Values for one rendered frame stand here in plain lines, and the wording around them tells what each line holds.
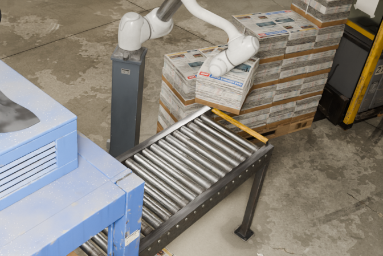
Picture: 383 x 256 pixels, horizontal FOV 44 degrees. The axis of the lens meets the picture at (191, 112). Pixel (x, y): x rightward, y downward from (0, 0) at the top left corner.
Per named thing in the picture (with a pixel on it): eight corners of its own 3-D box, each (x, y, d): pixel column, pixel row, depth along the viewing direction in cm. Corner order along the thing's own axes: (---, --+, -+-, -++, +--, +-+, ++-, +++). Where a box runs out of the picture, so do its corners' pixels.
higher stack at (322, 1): (262, 110, 457) (295, -18, 381) (286, 104, 470) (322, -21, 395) (287, 134, 431) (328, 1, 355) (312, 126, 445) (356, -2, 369)
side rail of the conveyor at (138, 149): (202, 119, 319) (204, 104, 312) (208, 122, 317) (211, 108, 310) (28, 225, 231) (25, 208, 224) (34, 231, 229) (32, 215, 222)
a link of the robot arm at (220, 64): (221, 72, 262) (240, 61, 255) (213, 84, 249) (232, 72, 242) (210, 56, 259) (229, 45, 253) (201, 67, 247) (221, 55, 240)
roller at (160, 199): (120, 167, 262) (121, 160, 259) (183, 215, 239) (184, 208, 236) (113, 171, 259) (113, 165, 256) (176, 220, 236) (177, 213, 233)
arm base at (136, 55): (110, 59, 305) (111, 52, 302) (119, 44, 323) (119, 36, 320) (138, 64, 305) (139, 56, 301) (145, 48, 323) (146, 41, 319)
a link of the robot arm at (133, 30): (113, 42, 312) (113, 11, 299) (135, 36, 323) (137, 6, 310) (126, 53, 303) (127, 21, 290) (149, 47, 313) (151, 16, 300)
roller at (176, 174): (145, 151, 275) (146, 145, 272) (207, 196, 252) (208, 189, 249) (139, 155, 271) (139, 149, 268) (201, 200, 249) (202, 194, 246)
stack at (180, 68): (154, 138, 403) (163, 53, 354) (263, 110, 457) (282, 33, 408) (175, 167, 377) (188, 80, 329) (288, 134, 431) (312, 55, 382)
